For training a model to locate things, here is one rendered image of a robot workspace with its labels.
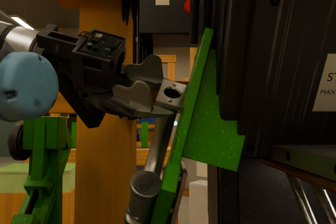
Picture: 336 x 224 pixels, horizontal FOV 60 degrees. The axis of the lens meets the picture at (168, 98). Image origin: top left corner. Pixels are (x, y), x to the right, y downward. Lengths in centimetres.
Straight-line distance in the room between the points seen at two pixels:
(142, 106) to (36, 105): 15
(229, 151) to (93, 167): 45
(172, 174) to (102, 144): 42
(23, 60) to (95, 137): 44
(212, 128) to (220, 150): 3
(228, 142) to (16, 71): 25
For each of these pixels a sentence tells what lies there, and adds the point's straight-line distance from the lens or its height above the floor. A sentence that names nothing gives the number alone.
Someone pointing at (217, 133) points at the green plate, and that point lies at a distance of 36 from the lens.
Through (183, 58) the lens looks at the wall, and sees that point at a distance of 1063.
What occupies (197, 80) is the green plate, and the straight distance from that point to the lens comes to 35.
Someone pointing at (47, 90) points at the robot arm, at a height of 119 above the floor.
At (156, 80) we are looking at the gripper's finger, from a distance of 47.
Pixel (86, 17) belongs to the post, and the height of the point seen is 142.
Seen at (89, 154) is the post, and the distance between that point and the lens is 75.
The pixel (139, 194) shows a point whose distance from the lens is 35.
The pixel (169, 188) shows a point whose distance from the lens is 33.
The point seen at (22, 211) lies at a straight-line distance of 64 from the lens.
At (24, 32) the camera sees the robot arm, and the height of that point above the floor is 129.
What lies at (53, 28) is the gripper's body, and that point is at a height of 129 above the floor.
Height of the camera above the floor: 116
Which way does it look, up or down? 5 degrees up
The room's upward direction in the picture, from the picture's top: straight up
